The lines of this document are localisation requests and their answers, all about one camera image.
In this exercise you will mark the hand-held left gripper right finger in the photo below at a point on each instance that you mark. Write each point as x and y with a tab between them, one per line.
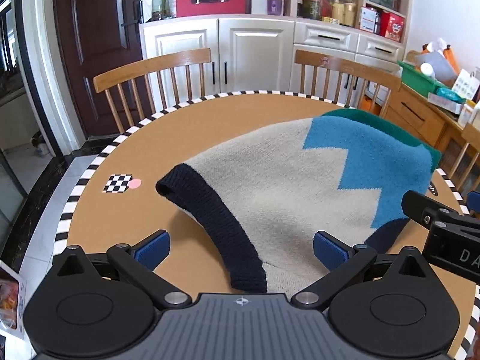
330	250

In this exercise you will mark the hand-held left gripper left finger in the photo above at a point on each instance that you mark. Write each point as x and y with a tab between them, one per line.
153	250

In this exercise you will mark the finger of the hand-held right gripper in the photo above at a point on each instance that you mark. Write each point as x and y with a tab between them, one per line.
475	202
416	204

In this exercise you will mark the beige blue navy knit sweater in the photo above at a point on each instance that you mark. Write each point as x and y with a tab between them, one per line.
285	180

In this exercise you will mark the wooden side cabinet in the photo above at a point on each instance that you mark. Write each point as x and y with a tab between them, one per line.
416	116

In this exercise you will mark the white desk calendar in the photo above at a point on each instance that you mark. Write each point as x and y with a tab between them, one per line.
467	84

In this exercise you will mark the green plastic tray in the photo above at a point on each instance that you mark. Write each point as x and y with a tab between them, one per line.
416	80

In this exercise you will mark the white roll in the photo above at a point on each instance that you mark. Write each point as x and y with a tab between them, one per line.
427	70

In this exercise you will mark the grey board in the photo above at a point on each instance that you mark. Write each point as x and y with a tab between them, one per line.
442	65

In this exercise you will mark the round wooden table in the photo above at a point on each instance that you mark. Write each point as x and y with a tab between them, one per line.
225	120

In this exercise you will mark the printed magazine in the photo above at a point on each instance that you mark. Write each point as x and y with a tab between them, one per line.
11	300

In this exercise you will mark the glass sliding door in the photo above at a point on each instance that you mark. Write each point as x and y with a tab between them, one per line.
7	195

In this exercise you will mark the small grey white object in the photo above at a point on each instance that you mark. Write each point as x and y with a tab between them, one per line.
39	142

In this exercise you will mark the wooden spindle-back chair with sticker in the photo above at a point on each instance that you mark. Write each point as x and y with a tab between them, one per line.
337	65

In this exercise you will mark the red gift box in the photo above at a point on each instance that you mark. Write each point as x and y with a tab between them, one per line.
393	26

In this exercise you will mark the white red carton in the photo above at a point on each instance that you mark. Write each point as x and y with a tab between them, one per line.
369	18

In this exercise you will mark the dark brown wooden door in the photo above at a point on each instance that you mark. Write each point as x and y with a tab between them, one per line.
101	63

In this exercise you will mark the yellow jars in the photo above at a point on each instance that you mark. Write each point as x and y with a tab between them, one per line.
343	13

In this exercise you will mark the white sideboard cabinet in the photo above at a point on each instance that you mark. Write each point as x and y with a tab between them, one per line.
255	41

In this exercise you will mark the dark green glass jar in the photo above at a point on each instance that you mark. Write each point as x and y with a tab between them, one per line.
313	3

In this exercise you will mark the pink purple water bottle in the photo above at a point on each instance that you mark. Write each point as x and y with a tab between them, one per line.
275	5

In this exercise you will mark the red storage box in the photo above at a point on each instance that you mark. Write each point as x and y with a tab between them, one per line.
210	2

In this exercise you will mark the white small box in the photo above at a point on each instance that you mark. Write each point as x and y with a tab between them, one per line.
258	2

